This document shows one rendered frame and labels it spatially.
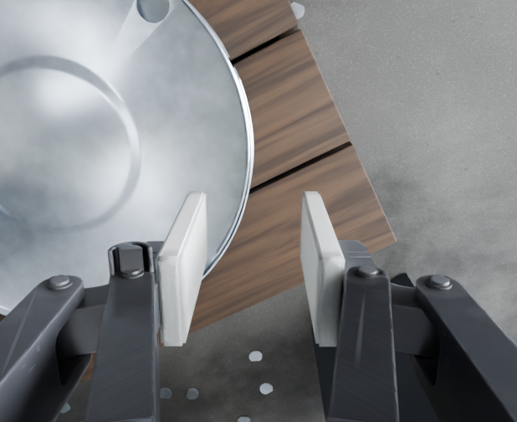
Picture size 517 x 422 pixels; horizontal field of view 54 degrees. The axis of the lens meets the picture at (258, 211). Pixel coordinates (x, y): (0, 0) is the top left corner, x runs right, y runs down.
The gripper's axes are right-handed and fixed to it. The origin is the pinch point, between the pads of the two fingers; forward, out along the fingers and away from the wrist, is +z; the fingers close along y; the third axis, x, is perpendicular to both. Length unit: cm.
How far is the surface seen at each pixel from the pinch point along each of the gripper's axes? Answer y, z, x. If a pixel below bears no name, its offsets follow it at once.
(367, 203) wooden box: 8.9, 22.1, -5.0
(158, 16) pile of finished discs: -6.9, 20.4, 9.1
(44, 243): -16.6, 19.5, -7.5
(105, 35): -10.4, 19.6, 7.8
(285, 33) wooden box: 2.1, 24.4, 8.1
